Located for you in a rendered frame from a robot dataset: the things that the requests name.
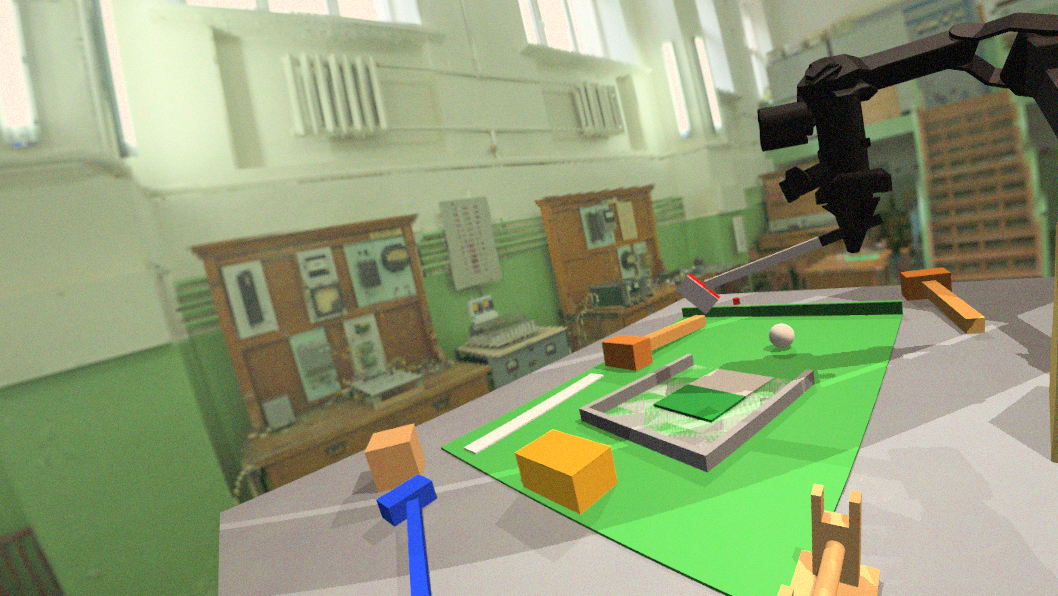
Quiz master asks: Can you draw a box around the green flat mat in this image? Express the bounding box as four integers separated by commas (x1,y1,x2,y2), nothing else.
441,315,902,596

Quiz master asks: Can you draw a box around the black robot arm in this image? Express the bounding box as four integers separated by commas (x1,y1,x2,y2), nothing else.
758,12,1058,203

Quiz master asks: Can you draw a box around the white golf ball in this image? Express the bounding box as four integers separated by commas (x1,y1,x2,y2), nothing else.
769,324,794,348

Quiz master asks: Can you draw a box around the blue putter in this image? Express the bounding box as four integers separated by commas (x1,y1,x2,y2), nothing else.
377,474,437,596

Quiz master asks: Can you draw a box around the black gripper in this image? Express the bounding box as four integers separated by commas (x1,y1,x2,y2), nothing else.
815,132,892,253

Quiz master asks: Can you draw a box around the white flat bar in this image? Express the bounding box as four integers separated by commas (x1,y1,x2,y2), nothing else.
464,373,604,454

